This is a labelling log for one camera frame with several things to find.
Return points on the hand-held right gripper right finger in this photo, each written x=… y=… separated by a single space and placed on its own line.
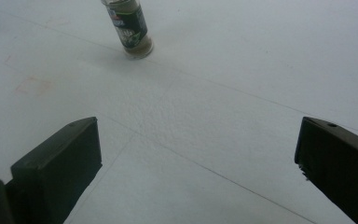
x=341 y=168

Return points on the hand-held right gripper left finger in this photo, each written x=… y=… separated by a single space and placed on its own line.
x=56 y=168

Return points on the spice jar with dark label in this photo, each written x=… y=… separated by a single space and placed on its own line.
x=130 y=28

